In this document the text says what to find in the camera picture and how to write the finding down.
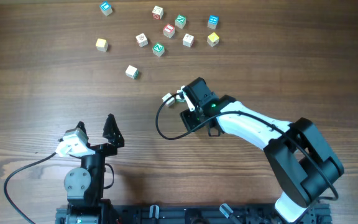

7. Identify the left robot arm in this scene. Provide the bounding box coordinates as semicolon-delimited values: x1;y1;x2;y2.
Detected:
55;114;124;224

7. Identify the yellow top block left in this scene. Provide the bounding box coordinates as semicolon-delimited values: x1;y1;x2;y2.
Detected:
96;39;109;52

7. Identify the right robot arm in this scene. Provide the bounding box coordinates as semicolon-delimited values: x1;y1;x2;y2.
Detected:
178;92;344;223

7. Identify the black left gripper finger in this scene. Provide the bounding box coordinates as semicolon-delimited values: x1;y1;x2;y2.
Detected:
103;113;124;148
75;121;88;140

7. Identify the green Z top block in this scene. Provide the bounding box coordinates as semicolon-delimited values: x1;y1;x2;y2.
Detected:
152;42;165;57

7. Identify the blue block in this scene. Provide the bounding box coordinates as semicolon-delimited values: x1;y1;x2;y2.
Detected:
207;15;219;29
99;1;112;16

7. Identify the yellow block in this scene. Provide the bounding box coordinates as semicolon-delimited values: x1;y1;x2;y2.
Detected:
207;32;219;47
96;39;109;52

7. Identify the blue top block right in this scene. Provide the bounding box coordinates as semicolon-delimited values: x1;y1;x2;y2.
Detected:
207;15;219;29

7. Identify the plain block number 2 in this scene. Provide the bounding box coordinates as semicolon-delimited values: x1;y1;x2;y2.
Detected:
183;34;194;47

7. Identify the red sided block top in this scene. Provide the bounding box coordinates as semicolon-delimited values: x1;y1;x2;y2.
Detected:
152;6;163;20

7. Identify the plain white wooden block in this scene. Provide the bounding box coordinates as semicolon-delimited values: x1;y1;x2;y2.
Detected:
162;93;175;107

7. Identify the red I top block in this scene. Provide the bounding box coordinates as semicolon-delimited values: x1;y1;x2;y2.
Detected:
163;24;175;39

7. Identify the red Q side block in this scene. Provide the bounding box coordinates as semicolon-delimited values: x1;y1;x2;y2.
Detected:
135;33;148;47

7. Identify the yellow top block right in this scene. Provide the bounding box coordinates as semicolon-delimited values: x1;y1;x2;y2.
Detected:
207;32;219;47

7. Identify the blue top block far left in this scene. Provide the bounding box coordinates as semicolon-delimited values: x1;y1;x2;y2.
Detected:
99;1;112;16

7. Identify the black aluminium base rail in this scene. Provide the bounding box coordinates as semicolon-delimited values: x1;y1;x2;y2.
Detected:
55;202;333;224

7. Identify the green N top block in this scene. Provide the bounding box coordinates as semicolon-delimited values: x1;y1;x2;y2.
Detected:
175;14;186;29

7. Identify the green framed picture block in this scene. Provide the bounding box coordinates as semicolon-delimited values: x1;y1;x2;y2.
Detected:
175;90;186;103

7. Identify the block with green side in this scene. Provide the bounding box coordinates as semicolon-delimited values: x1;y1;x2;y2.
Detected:
126;65;139;79

